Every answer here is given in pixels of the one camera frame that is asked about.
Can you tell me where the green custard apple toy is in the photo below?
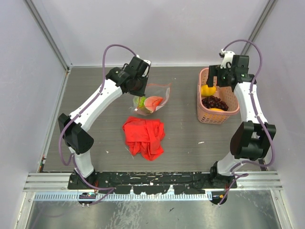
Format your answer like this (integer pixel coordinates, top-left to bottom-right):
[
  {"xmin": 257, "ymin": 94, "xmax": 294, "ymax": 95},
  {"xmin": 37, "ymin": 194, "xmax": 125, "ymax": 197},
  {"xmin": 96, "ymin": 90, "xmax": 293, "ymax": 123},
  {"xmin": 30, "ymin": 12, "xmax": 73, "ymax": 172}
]
[{"xmin": 136, "ymin": 96, "xmax": 146, "ymax": 108}]

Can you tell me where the clear zip bag orange zipper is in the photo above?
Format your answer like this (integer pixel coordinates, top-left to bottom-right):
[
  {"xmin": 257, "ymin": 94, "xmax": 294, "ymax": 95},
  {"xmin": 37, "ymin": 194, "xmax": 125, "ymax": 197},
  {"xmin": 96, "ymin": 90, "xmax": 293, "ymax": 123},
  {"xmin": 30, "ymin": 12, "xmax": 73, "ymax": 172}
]
[{"xmin": 132, "ymin": 83, "xmax": 172, "ymax": 116}]

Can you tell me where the watermelon slice toy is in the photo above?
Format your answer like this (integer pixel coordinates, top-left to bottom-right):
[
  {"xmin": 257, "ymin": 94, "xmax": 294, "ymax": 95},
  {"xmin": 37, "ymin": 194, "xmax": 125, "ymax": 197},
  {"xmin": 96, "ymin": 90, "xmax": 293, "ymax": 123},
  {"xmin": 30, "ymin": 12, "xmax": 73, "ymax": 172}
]
[{"xmin": 143, "ymin": 96, "xmax": 163, "ymax": 114}]

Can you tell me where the pink plastic basket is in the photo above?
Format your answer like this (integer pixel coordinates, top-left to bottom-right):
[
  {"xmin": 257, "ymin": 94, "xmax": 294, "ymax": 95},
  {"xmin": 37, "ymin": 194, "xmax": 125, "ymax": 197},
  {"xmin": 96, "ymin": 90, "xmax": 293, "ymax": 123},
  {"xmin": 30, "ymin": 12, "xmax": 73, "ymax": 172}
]
[{"xmin": 197, "ymin": 68, "xmax": 240, "ymax": 125}]

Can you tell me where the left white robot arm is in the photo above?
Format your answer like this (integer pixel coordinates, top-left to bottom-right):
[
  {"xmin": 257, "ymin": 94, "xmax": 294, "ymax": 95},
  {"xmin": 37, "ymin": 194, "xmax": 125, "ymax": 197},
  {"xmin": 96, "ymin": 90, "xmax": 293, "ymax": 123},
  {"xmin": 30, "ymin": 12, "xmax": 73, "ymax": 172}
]
[{"xmin": 58, "ymin": 55, "xmax": 151, "ymax": 189}]

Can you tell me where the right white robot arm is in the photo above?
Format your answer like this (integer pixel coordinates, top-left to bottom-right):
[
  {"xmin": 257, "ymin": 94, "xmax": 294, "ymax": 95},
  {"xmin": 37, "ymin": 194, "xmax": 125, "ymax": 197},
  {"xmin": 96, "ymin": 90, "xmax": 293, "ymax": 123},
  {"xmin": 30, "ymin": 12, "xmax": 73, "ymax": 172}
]
[{"xmin": 206, "ymin": 51, "xmax": 276, "ymax": 188}]

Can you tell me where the yellow lemon toy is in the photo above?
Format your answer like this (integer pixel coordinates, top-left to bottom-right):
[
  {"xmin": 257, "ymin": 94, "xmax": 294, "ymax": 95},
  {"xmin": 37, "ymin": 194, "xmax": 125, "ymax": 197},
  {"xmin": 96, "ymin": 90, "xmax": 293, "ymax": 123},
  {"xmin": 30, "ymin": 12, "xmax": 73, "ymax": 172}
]
[{"xmin": 201, "ymin": 84, "xmax": 217, "ymax": 97}]

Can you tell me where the dark purple grapes toy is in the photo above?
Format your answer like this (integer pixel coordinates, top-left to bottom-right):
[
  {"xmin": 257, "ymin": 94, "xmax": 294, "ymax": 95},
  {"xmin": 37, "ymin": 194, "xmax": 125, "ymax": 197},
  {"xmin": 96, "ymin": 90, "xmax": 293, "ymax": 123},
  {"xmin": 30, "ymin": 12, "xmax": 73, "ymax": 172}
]
[{"xmin": 202, "ymin": 96, "xmax": 229, "ymax": 111}]

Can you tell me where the orange mango toy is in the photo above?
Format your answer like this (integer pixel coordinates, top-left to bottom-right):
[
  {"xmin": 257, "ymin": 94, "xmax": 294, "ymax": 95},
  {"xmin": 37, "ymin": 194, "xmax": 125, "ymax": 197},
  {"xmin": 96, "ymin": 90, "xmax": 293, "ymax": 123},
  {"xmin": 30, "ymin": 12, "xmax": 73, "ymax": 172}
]
[{"xmin": 209, "ymin": 108, "xmax": 224, "ymax": 112}]

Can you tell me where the red crumpled cloth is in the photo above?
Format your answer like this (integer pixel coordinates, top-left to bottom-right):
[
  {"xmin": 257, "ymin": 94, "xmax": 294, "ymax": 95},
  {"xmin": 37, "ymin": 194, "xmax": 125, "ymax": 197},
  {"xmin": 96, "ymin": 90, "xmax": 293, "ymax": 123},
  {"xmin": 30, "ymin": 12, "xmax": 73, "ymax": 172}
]
[{"xmin": 122, "ymin": 116, "xmax": 165, "ymax": 161}]

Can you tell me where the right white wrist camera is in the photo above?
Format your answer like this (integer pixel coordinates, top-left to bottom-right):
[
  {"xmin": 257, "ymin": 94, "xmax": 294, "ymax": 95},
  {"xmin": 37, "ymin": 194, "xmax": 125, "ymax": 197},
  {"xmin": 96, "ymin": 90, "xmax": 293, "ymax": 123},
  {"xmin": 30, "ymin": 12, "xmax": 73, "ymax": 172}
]
[{"xmin": 219, "ymin": 49, "xmax": 235, "ymax": 69}]

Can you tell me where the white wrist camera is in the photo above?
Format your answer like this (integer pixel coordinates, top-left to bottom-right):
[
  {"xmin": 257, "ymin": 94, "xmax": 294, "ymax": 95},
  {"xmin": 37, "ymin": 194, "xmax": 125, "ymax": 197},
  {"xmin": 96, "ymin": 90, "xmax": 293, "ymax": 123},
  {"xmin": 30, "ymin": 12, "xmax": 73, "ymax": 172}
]
[
  {"xmin": 219, "ymin": 49, "xmax": 235, "ymax": 69},
  {"xmin": 142, "ymin": 60, "xmax": 151, "ymax": 77}
]

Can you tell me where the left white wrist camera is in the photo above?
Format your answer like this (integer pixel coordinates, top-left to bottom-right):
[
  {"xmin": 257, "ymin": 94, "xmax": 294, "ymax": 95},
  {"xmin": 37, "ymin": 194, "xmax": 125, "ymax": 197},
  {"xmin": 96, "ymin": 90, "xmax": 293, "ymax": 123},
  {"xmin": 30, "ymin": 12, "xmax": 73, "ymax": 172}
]
[{"xmin": 142, "ymin": 60, "xmax": 151, "ymax": 77}]

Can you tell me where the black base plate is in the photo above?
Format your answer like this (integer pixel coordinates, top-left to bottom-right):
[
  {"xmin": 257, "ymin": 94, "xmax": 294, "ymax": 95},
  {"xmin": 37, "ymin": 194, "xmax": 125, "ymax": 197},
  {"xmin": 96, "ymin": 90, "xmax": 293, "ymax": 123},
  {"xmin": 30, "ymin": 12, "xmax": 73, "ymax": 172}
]
[{"xmin": 68, "ymin": 171, "xmax": 238, "ymax": 194}]

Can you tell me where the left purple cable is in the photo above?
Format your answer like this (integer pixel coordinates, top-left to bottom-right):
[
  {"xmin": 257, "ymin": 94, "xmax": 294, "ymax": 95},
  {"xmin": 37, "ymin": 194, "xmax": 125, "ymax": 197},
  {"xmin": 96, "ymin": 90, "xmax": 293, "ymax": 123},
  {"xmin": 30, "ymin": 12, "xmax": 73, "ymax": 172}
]
[{"xmin": 59, "ymin": 44, "xmax": 140, "ymax": 206}]

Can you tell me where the slotted cable duct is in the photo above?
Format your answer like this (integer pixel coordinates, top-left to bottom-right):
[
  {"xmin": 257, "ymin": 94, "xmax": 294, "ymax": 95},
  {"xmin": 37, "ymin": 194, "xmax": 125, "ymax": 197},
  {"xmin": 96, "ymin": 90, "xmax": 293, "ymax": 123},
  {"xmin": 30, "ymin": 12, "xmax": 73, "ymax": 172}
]
[{"xmin": 34, "ymin": 192, "xmax": 212, "ymax": 201}]

